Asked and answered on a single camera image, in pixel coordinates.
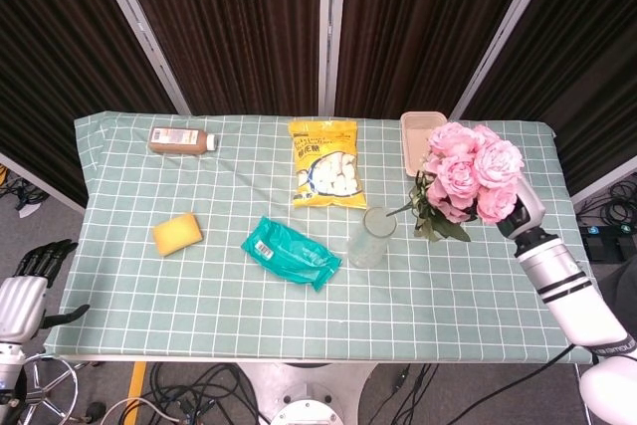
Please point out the black pedal box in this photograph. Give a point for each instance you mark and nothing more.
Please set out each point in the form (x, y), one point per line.
(608, 241)

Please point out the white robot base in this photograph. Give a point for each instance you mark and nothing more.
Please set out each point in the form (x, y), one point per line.
(303, 392)

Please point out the beige rectangular tray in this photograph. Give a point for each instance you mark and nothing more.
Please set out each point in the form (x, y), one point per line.
(415, 146)

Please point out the chrome stool base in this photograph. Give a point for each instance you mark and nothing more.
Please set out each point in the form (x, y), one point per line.
(50, 387)

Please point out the teal wet wipes pack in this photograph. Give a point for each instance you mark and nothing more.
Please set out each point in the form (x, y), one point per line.
(291, 253)

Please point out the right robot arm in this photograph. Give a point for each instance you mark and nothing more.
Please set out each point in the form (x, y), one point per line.
(572, 290)

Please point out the dark folding screen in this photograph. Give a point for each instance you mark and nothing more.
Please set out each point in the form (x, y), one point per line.
(239, 27)

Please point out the yellow sponge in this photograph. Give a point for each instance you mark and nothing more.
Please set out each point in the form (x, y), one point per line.
(177, 234)

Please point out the brown drink bottle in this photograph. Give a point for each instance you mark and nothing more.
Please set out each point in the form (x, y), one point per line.
(181, 141)

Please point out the pink artificial flower bouquet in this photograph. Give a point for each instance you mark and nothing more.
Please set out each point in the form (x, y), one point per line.
(463, 171)

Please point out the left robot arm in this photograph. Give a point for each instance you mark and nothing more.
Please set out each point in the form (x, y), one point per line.
(10, 380)

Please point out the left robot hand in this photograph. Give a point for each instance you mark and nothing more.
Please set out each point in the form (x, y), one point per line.
(22, 295)

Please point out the yellow marshmallow bag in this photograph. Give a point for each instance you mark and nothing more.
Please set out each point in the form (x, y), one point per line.
(326, 166)

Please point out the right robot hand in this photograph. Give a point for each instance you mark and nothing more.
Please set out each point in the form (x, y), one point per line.
(525, 211)

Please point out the yellow floor tape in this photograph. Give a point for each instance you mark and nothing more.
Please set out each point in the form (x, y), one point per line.
(135, 382)

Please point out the green checkered tablecloth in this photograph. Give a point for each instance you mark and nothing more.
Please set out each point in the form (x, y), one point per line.
(249, 305)

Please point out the clear glass cup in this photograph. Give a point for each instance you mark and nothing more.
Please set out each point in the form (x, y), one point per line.
(370, 241)

